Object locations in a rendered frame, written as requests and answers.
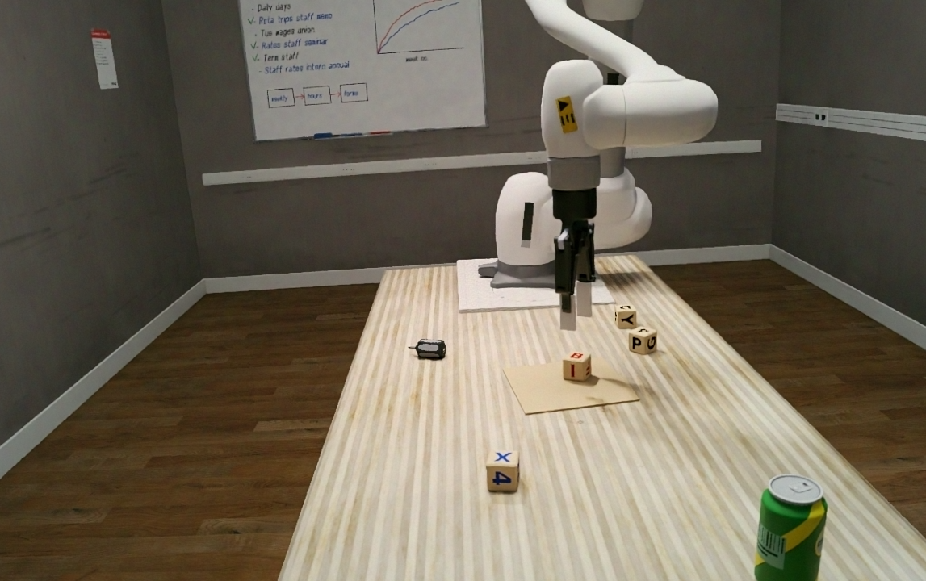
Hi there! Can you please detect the tan square mat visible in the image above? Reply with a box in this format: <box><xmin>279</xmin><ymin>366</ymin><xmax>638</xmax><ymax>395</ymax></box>
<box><xmin>502</xmin><ymin>357</ymin><xmax>639</xmax><ymax>416</ymax></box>

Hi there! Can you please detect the green drink can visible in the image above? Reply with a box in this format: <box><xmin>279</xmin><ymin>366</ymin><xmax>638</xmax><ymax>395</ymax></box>
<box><xmin>754</xmin><ymin>474</ymin><xmax>828</xmax><ymax>581</ymax></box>

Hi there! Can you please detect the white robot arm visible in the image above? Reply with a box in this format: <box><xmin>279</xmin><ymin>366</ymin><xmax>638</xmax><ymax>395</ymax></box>
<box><xmin>478</xmin><ymin>0</ymin><xmax>718</xmax><ymax>289</ymax></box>

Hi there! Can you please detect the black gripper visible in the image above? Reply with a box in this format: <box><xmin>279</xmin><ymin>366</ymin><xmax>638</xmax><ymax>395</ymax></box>
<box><xmin>552</xmin><ymin>188</ymin><xmax>597</xmax><ymax>332</ymax></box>

